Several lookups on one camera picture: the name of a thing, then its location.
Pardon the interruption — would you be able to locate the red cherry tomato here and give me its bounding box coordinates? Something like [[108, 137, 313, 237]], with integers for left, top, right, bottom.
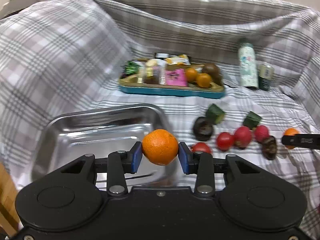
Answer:
[[191, 142, 212, 154], [216, 132, 234, 151]]

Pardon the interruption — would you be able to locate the orange mandarin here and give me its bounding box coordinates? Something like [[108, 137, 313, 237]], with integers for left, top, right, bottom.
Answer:
[[142, 129, 178, 166], [284, 128, 299, 150]]

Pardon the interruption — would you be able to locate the dark round water chestnut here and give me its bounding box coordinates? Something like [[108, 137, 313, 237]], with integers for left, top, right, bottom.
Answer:
[[193, 116, 214, 141]]

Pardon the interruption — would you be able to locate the left red radish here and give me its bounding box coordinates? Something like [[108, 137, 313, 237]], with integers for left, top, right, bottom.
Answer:
[[233, 126, 252, 148]]

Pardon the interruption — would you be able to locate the red radish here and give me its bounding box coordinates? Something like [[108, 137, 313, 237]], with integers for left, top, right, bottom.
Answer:
[[254, 125, 270, 143], [233, 126, 252, 148]]

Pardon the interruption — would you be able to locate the right red radish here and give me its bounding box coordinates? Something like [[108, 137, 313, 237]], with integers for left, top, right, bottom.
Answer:
[[254, 125, 270, 143]]

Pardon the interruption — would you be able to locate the left cucumber piece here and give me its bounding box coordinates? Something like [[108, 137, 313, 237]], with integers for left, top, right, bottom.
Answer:
[[205, 103, 225, 125]]

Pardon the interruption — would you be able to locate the cucumber piece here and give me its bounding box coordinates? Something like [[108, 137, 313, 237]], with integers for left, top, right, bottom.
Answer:
[[242, 111, 262, 131], [205, 103, 225, 125]]

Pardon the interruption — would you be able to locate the stainless steel tray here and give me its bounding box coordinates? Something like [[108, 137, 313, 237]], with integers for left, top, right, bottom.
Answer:
[[29, 103, 172, 182]]

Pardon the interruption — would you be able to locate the right cucumber piece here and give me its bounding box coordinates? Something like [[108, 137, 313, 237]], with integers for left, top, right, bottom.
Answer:
[[242, 111, 262, 131]]

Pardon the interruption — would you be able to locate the small green can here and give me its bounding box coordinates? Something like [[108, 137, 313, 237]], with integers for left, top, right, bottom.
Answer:
[[258, 64, 274, 91]]

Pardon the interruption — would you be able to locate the right small orange in tin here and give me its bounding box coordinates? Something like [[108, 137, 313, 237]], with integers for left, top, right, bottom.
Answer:
[[196, 73, 212, 88]]

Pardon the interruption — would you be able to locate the small orange in tin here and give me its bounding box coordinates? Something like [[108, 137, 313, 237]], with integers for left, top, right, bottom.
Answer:
[[185, 67, 198, 83], [196, 73, 212, 88]]

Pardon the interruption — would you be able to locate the pink snack packet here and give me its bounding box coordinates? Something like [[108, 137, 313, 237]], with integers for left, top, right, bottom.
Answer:
[[165, 68, 188, 87]]

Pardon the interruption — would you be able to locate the brown cake clear packet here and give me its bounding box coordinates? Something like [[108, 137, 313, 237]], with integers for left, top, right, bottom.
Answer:
[[143, 65, 165, 85]]

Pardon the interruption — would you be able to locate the left small orange in tin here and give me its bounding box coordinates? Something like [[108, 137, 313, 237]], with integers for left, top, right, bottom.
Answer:
[[185, 67, 198, 83]]

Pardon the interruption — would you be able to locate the blue gold snack tin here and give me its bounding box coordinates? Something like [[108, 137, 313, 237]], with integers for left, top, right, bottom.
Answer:
[[118, 59, 225, 99]]

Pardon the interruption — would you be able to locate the brown kiwi fruit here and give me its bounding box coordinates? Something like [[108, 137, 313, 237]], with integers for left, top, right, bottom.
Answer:
[[202, 63, 223, 86]]

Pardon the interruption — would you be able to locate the green foil candy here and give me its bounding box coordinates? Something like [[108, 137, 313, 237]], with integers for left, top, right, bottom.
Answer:
[[123, 61, 140, 76]]

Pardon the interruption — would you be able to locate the plaid bed sheet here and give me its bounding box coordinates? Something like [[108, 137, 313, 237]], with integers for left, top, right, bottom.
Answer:
[[0, 0, 320, 238]]

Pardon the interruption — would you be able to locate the white round pastry packet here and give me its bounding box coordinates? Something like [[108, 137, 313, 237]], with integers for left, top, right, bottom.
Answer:
[[145, 59, 166, 67]]

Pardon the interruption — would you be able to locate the yellow white pastry packet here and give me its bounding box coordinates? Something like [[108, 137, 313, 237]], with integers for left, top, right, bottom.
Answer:
[[165, 54, 190, 66]]

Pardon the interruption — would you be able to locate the white cartoon thermos bottle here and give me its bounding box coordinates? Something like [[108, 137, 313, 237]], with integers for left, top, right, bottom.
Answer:
[[238, 38, 258, 89]]

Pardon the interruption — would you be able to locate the wooden furniture edge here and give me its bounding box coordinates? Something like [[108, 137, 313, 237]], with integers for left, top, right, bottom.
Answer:
[[0, 164, 20, 237]]

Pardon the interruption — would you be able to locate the cardboard box in background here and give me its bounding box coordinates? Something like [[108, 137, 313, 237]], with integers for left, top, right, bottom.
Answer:
[[0, 0, 39, 20]]

